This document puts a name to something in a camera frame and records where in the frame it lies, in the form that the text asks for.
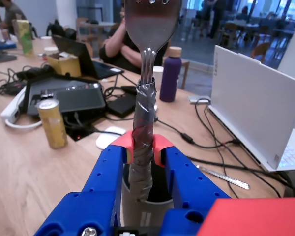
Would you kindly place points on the silver metal rod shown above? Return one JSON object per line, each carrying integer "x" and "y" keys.
{"x": 223, "y": 177}

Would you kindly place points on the purple bottle wooden cap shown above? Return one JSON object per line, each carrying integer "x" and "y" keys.
{"x": 170, "y": 78}

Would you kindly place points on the green yellow carton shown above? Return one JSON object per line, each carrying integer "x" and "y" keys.
{"x": 24, "y": 37}

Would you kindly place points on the red wrist camera mount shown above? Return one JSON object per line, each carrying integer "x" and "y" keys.
{"x": 255, "y": 218}

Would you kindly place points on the black backpack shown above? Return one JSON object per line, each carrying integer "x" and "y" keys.
{"x": 60, "y": 29}

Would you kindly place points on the person in gray shirt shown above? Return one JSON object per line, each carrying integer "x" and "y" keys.
{"x": 13, "y": 14}

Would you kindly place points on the black power brick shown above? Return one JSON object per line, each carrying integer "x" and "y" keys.
{"x": 120, "y": 105}

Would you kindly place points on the yellow drink can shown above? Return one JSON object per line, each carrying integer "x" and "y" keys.
{"x": 52, "y": 123}

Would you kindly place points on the yellow cardboard box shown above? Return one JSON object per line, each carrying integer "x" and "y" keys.
{"x": 64, "y": 65}

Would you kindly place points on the black phone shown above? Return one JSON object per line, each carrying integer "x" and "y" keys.
{"x": 129, "y": 89}

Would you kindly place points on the dark gray cup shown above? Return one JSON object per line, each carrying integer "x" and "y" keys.
{"x": 131, "y": 211}

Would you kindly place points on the white power strip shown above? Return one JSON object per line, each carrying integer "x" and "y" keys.
{"x": 11, "y": 113}

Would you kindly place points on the black flat electronic device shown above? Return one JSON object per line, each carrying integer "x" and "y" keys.
{"x": 81, "y": 98}

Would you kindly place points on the white laptop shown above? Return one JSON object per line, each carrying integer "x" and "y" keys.
{"x": 250, "y": 98}

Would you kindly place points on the black open laptop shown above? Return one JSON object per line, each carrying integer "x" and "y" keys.
{"x": 73, "y": 51}

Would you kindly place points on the white computer mouse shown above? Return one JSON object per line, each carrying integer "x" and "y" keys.
{"x": 105, "y": 140}

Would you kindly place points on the wooden chair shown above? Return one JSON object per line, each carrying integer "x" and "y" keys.
{"x": 184, "y": 73}

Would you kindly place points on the person in black shirt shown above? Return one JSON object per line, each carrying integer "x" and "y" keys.
{"x": 113, "y": 44}

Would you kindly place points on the small white paper cup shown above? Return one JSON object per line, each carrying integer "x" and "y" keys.
{"x": 159, "y": 73}

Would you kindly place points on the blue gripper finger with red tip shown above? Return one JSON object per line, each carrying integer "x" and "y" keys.
{"x": 100, "y": 177}
{"x": 184, "y": 179}

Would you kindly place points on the person's bare forearm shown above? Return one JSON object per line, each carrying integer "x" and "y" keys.
{"x": 130, "y": 52}

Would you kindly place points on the silver flat drive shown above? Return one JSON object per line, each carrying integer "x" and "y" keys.
{"x": 194, "y": 99}

